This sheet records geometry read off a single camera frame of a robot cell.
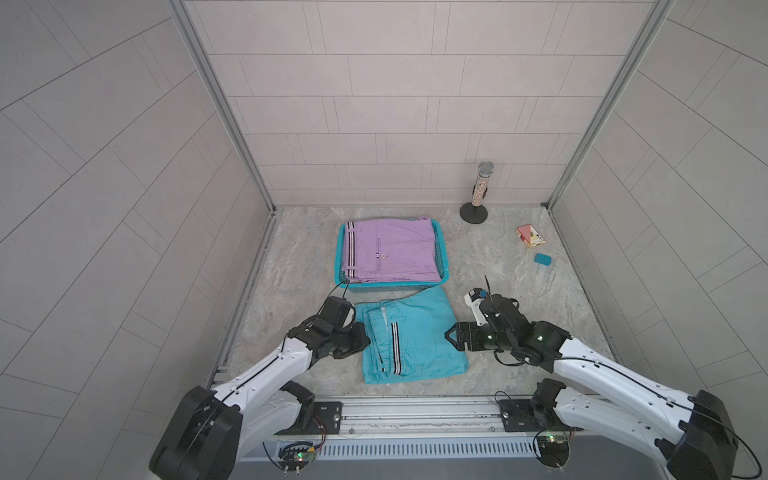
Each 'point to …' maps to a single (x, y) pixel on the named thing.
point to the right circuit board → (553, 450)
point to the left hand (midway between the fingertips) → (375, 339)
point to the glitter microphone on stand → (475, 212)
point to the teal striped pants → (407, 337)
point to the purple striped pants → (390, 251)
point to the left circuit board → (296, 456)
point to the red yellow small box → (530, 236)
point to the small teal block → (543, 259)
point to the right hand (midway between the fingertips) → (455, 337)
